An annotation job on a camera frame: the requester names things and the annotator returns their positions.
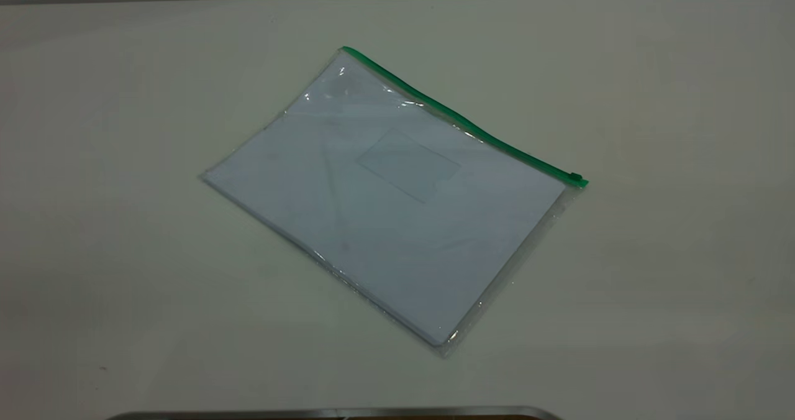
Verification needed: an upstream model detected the silver metal bar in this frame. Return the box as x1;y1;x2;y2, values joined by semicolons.
104;405;565;420

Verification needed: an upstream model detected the white paper stack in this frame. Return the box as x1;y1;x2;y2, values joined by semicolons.
204;55;567;347

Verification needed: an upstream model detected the clear plastic zip bag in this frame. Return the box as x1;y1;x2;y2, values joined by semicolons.
199;45;590;359

